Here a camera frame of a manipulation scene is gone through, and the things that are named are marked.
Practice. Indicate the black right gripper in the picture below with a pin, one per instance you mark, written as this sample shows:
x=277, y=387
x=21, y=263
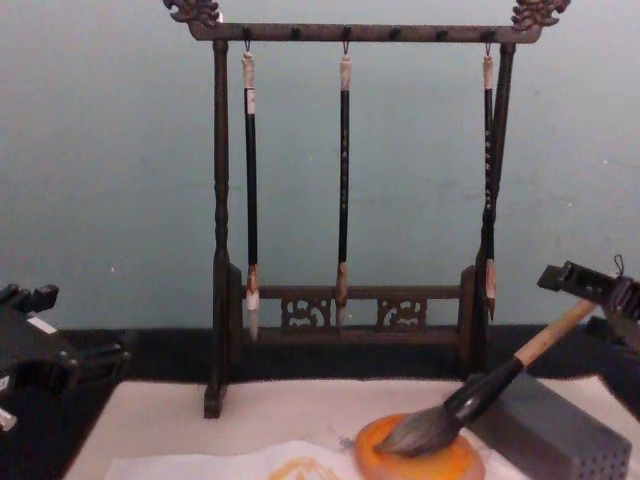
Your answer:
x=627, y=310

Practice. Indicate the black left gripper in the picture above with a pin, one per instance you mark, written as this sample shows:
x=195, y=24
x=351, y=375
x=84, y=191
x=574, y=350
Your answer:
x=35, y=345

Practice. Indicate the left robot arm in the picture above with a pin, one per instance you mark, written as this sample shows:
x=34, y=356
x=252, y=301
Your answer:
x=5, y=420

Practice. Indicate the black table cloth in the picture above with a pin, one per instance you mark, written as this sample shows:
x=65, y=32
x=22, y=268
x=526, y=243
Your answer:
x=165, y=355

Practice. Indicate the grey perforated block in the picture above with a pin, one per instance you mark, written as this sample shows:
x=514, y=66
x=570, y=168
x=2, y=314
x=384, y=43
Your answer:
x=555, y=430

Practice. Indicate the thin black brush, dark tip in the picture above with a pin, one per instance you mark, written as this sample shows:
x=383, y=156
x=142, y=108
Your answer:
x=489, y=165

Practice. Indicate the white felt mat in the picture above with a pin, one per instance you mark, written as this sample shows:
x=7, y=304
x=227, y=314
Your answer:
x=225, y=425

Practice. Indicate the dark carved wooden brush rack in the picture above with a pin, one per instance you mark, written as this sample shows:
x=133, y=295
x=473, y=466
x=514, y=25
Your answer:
x=220, y=200

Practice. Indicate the white paper with orange strokes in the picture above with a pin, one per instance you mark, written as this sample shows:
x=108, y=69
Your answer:
x=215, y=462

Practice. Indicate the round orange ink dish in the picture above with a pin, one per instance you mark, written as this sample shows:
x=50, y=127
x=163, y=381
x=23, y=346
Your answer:
x=450, y=462

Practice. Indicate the black brush with white tip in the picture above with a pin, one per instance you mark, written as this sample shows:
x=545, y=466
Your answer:
x=251, y=175

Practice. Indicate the black brush with brown tip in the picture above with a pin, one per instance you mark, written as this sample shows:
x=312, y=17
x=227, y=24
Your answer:
x=344, y=175

